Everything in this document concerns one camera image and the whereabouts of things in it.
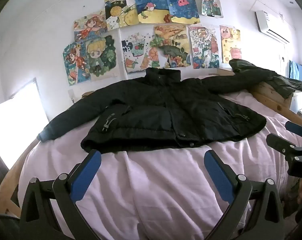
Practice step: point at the bright window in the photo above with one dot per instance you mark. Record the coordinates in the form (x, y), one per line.
(13, 125)

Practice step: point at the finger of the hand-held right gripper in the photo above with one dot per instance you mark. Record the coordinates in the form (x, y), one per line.
(299, 129)
(280, 143)

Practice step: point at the black puffer jacket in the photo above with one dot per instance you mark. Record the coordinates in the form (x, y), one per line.
(166, 110)

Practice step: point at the yellow pink pig drawing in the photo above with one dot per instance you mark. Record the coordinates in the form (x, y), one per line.
(230, 43)

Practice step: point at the orange-haired girl drawing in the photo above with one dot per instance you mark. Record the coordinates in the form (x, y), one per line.
(91, 25)

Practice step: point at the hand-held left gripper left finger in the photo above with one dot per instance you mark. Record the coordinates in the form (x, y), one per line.
(87, 175)

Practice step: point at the white air conditioner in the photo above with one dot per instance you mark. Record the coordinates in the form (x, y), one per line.
(270, 25)

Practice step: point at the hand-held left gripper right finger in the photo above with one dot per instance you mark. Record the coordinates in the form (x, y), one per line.
(217, 175)

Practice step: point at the blue hanging cloth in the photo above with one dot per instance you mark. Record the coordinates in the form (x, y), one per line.
(297, 71)

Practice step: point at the orange landscape drawing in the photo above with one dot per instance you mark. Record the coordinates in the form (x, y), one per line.
(172, 45)

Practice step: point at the red-haired figure drawing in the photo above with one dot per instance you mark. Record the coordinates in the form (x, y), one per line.
(208, 1)

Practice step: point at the blond figure green drawing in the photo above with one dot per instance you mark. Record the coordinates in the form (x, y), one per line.
(101, 56)

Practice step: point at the blue sea fish drawing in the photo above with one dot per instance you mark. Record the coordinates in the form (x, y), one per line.
(152, 6)

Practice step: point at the pink jellyfish drawing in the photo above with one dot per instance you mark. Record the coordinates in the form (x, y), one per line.
(182, 5)

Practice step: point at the white fruit drink drawing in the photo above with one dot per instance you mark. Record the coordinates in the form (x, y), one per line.
(138, 51)

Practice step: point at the black and yellow moon drawing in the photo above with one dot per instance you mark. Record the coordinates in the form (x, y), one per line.
(119, 12)

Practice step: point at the wooden bed frame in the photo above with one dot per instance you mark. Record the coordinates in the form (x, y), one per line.
(273, 97)

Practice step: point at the pink bed sheet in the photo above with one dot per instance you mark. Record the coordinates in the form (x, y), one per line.
(166, 192)

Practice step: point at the blue collage drawing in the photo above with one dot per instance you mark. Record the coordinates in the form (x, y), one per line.
(204, 47)

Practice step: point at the blue swimming girl drawing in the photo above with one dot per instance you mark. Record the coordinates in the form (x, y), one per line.
(74, 63)

